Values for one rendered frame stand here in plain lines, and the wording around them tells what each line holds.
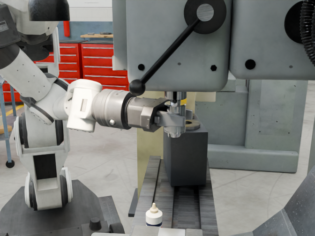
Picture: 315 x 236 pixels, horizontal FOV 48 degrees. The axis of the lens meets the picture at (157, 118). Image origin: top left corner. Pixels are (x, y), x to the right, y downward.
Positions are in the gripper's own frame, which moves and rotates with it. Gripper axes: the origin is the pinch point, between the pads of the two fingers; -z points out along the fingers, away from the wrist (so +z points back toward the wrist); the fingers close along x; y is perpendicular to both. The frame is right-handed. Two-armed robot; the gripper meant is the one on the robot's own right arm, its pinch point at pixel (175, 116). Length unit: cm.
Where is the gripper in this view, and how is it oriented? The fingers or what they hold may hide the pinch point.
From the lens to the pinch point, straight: 77.5
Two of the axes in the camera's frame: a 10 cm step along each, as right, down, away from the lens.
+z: -9.2, -1.2, 3.7
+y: -0.1, 9.6, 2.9
